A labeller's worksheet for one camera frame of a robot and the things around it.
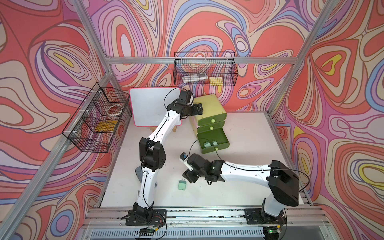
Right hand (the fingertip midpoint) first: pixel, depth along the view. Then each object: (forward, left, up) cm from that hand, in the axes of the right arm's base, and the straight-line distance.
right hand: (189, 173), depth 82 cm
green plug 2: (+21, -17, -2) cm, 27 cm away
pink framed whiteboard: (+48, +28, +9) cm, 57 cm away
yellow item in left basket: (+15, +40, +26) cm, 50 cm away
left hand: (+35, -7, +15) cm, 39 cm away
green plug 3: (-4, +4, -5) cm, 8 cm away
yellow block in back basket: (+47, -18, +27) cm, 58 cm away
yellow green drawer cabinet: (+31, -16, +14) cm, 37 cm away
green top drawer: (+29, -16, +13) cm, 35 cm away
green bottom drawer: (+28, -20, -3) cm, 34 cm away
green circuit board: (-25, +21, -7) cm, 33 cm away
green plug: (+21, -12, -4) cm, 25 cm away
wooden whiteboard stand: (+36, +11, -4) cm, 38 cm away
